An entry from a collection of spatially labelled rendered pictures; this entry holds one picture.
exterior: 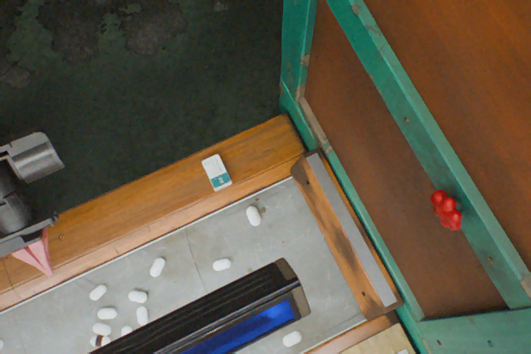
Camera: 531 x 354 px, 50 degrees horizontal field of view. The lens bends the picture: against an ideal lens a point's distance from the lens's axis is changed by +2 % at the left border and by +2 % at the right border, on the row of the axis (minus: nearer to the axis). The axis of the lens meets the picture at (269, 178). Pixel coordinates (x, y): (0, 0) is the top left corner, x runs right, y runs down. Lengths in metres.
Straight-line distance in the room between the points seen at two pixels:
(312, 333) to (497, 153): 0.62
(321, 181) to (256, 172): 0.16
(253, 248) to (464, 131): 0.60
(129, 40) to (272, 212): 1.19
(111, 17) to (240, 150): 1.19
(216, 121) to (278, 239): 0.94
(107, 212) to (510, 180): 0.76
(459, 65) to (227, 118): 1.48
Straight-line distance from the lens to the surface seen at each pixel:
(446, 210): 0.57
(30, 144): 0.91
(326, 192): 0.96
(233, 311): 0.68
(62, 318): 1.11
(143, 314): 1.05
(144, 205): 1.07
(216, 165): 1.05
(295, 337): 1.03
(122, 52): 2.10
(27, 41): 2.22
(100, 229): 1.08
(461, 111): 0.53
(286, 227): 1.07
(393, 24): 0.58
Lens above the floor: 1.78
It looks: 74 degrees down
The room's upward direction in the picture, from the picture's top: straight up
